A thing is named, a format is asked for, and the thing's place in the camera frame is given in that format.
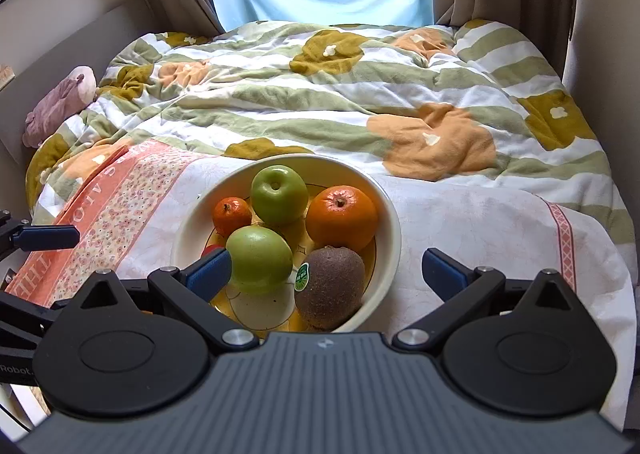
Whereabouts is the green apple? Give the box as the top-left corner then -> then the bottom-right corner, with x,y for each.
250,165 -> 309,227
225,226 -> 294,296

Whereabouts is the brown kiwi with sticker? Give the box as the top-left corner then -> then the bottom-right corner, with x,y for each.
294,246 -> 367,330

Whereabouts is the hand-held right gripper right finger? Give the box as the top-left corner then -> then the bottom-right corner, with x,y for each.
391,248 -> 583,353

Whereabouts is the grey bed headboard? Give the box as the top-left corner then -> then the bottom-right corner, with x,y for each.
0,0 -> 168,166

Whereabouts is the striped floral blanket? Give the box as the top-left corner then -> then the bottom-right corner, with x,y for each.
25,19 -> 623,255

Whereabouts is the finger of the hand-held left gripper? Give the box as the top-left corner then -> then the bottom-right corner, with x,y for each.
0,210 -> 81,256
0,278 -> 68,352

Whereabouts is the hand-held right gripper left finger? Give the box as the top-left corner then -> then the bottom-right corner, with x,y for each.
62,248 -> 261,354

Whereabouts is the small mandarin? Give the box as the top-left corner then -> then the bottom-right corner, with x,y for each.
212,196 -> 253,238

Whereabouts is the cream ceramic bowl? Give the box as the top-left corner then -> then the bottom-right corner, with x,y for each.
171,154 -> 402,334

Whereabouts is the white cloth with pink border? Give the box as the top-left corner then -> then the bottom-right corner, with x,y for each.
5,139 -> 638,430

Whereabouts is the pink plush toy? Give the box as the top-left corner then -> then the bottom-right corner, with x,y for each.
22,66 -> 98,148

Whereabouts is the large orange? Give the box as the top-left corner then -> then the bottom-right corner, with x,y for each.
305,185 -> 379,253

